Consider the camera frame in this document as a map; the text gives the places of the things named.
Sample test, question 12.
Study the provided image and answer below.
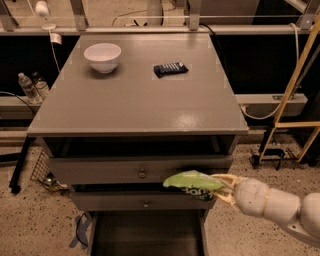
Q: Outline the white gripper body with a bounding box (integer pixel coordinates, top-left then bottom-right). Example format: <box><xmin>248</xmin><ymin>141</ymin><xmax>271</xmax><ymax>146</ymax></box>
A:
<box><xmin>234</xmin><ymin>179</ymin><xmax>269</xmax><ymax>217</ymax></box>

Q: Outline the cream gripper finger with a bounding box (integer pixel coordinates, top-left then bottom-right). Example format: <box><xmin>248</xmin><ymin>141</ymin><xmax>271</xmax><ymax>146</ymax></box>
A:
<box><xmin>213</xmin><ymin>190</ymin><xmax>236</xmax><ymax>208</ymax></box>
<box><xmin>212</xmin><ymin>174</ymin><xmax>246</xmax><ymax>191</ymax></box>

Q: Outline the green rice chip bag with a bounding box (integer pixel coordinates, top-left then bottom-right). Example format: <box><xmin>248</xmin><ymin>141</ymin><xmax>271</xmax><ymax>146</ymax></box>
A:
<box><xmin>163</xmin><ymin>170</ymin><xmax>225</xmax><ymax>202</ymax></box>

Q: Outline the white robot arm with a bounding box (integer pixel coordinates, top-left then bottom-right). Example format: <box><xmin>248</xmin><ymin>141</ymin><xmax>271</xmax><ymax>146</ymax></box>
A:
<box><xmin>213</xmin><ymin>174</ymin><xmax>320</xmax><ymax>247</ymax></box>

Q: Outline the middle grey drawer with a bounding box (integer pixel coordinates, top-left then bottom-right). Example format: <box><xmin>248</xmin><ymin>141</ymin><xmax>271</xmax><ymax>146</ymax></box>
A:
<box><xmin>71</xmin><ymin>191</ymin><xmax>215</xmax><ymax>211</ymax></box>

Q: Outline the grey drawer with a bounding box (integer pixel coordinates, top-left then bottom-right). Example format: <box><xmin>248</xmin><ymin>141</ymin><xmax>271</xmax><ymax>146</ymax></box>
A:
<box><xmin>71</xmin><ymin>191</ymin><xmax>215</xmax><ymax>211</ymax></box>
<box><xmin>47</xmin><ymin>155</ymin><xmax>233</xmax><ymax>185</ymax></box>

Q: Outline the top grey drawer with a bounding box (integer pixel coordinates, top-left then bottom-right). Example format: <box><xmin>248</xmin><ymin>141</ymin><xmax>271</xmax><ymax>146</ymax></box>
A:
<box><xmin>47</xmin><ymin>155</ymin><xmax>233</xmax><ymax>185</ymax></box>

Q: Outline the bottom open drawer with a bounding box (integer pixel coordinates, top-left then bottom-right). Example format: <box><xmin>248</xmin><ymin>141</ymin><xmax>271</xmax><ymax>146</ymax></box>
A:
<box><xmin>88</xmin><ymin>210</ymin><xmax>209</xmax><ymax>256</ymax></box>

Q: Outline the grey drawer cabinet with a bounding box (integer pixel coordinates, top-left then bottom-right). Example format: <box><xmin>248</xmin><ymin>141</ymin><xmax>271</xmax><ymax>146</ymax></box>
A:
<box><xmin>26</xmin><ymin>33</ymin><xmax>250</xmax><ymax>256</ymax></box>

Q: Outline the dark blue snack bar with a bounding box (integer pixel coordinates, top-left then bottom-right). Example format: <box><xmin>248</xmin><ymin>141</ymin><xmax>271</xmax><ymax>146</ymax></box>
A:
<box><xmin>153</xmin><ymin>62</ymin><xmax>189</xmax><ymax>78</ymax></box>

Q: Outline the white ceramic bowl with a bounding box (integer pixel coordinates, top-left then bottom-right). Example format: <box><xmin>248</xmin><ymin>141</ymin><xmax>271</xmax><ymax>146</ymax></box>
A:
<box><xmin>84</xmin><ymin>43</ymin><xmax>122</xmax><ymax>74</ymax></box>

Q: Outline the clear water bottle right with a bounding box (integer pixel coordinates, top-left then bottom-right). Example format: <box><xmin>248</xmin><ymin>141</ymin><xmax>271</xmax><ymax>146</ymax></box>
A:
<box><xmin>32</xmin><ymin>72</ymin><xmax>49</xmax><ymax>99</ymax></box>

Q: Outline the clear water bottle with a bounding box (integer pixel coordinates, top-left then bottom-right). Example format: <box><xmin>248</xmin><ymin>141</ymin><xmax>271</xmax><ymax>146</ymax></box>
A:
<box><xmin>18</xmin><ymin>73</ymin><xmax>41</xmax><ymax>104</ymax></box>
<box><xmin>32</xmin><ymin>72</ymin><xmax>49</xmax><ymax>99</ymax></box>

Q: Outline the black metal leg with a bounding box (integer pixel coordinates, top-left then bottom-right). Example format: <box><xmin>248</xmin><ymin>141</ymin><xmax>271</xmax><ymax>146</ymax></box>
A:
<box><xmin>9</xmin><ymin>137</ymin><xmax>31</xmax><ymax>194</ymax></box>

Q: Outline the clear water bottle left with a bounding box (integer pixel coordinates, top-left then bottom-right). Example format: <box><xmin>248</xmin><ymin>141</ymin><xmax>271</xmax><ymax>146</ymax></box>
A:
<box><xmin>18</xmin><ymin>73</ymin><xmax>41</xmax><ymax>104</ymax></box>

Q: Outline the white hose cable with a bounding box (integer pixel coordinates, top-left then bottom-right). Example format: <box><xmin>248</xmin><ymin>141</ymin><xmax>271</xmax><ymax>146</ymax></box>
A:
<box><xmin>239</xmin><ymin>23</ymin><xmax>300</xmax><ymax>121</ymax></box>

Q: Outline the wire mesh basket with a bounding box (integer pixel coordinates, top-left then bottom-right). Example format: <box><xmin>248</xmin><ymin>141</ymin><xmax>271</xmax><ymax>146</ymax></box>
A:
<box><xmin>30</xmin><ymin>151</ymin><xmax>68</xmax><ymax>192</ymax></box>

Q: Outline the white cable with tag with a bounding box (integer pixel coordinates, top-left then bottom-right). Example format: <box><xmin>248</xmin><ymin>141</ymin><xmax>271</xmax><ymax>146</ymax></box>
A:
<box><xmin>34</xmin><ymin>0</ymin><xmax>63</xmax><ymax>74</ymax></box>

